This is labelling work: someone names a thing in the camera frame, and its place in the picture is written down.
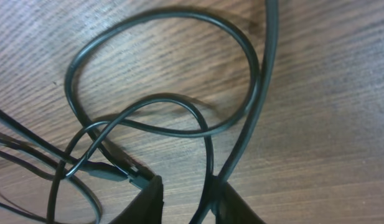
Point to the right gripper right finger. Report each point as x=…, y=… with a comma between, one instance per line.
x=229, y=208

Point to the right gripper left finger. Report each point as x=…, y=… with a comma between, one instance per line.
x=146, y=208

